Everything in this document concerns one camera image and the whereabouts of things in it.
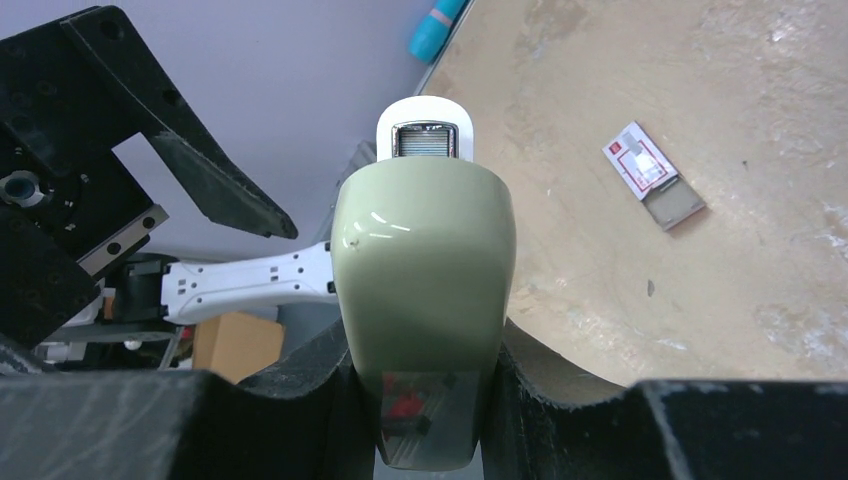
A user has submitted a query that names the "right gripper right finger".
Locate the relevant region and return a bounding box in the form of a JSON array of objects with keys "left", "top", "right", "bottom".
[{"left": 481, "top": 323, "right": 847, "bottom": 479}]

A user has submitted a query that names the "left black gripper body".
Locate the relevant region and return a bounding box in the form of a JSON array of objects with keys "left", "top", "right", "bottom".
[{"left": 1, "top": 112, "right": 167, "bottom": 348}]

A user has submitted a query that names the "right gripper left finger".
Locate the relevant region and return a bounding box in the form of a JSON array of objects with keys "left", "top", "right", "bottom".
[{"left": 1, "top": 323, "right": 375, "bottom": 479}]

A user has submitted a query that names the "teal cylinder tool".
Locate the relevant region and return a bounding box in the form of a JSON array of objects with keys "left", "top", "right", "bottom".
[{"left": 408, "top": 0, "right": 467, "bottom": 63}]

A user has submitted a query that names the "green stapler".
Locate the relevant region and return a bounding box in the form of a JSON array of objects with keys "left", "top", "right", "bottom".
[{"left": 330, "top": 95, "right": 517, "bottom": 471}]

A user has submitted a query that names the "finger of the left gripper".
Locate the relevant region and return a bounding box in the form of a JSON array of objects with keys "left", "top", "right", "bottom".
[{"left": 1, "top": 6, "right": 298, "bottom": 239}]

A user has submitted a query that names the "strip of staples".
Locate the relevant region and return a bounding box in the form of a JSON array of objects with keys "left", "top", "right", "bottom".
[{"left": 398, "top": 128, "right": 452, "bottom": 157}]

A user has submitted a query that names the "red white staple box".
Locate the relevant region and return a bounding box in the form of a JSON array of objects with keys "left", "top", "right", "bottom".
[{"left": 601, "top": 121, "right": 706, "bottom": 231}]

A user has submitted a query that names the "cardboard box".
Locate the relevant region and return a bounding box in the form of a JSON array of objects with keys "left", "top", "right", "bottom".
[{"left": 192, "top": 312, "right": 285, "bottom": 384}]

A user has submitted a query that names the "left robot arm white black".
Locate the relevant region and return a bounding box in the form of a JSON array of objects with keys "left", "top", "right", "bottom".
[{"left": 1, "top": 6, "right": 335, "bottom": 348}]

